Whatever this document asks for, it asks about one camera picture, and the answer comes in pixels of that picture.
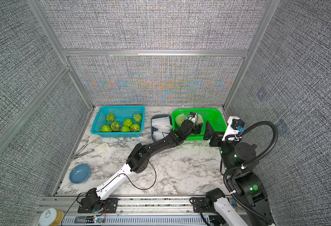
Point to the blue bowl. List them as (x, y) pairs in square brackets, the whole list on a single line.
[(80, 173)]

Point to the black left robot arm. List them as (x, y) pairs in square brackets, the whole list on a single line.
[(137, 162)]

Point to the grey-blue plastic tub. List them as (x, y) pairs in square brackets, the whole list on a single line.
[(157, 130)]

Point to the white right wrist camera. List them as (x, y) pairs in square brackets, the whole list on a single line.
[(234, 130)]

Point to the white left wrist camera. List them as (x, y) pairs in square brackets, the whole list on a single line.
[(193, 117)]

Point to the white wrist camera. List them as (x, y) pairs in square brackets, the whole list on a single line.
[(234, 130), (193, 117)]

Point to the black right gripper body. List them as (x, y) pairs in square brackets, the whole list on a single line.
[(214, 138)]

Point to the teal plastic basket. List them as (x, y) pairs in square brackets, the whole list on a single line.
[(121, 113)]

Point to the custard apple in teal basket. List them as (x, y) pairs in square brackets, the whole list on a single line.
[(110, 117)]

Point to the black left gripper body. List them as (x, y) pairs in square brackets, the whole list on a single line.
[(195, 130)]

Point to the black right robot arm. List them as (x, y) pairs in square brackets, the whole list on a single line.
[(239, 160)]

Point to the white foam net pile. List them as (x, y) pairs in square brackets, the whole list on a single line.
[(160, 127)]

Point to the bright green plastic basket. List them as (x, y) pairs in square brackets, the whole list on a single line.
[(212, 115)]

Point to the white foam net sleeve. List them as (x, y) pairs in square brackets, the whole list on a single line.
[(181, 119), (199, 120)]

